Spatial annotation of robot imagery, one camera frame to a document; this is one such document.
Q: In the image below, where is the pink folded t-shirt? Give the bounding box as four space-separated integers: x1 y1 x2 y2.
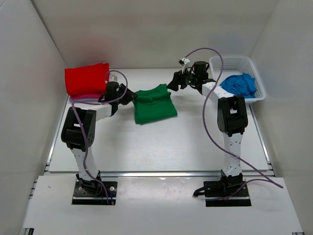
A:
70 93 102 100

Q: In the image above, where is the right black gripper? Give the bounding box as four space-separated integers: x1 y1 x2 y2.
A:
167 68 198 92

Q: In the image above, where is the aluminium table rail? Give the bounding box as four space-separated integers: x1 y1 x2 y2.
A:
44 102 274 179

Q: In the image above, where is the lavender folded t-shirt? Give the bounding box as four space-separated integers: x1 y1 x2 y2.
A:
69 97 98 103

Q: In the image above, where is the blue crumpled t-shirt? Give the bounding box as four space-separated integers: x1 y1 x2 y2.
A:
220 73 257 98

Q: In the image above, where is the red folded t-shirt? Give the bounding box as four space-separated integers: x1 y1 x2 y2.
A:
65 63 110 96

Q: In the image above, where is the white plastic basket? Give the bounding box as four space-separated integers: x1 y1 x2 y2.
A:
218 55 266 105

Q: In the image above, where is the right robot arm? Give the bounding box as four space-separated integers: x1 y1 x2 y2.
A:
167 58 248 177

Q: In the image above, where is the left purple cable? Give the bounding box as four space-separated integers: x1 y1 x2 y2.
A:
72 70 128 205

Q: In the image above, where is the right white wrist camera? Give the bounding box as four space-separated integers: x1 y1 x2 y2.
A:
179 57 190 73

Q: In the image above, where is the purple cable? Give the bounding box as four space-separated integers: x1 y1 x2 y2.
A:
183 47 284 189
72 70 128 205

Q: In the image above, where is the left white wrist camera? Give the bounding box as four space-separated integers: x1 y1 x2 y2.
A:
109 75 118 82

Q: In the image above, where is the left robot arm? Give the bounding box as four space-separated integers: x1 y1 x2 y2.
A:
61 81 137 195

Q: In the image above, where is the green t-shirt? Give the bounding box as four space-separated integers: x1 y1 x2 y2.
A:
133 84 178 125

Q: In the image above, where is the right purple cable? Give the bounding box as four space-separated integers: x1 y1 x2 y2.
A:
183 47 284 189

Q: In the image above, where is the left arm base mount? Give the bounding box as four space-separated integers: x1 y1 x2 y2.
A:
71 180 118 206

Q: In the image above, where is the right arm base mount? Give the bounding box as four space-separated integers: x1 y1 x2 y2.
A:
193 173 252 207

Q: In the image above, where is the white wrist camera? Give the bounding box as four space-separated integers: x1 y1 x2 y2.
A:
179 57 190 73
109 75 118 82

